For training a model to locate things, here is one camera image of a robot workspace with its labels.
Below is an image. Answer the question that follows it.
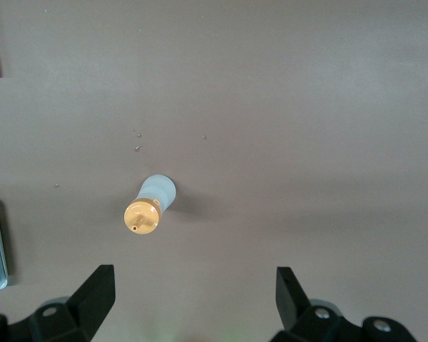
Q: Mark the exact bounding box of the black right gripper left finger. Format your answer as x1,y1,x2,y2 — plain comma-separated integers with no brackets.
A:
0,264,116,342

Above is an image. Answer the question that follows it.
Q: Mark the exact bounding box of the translucent sauce bottle orange cap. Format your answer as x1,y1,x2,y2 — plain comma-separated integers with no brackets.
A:
123,173,178,236

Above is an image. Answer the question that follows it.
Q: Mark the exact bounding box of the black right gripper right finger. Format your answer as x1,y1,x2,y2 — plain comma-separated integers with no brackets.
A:
270,266,418,342

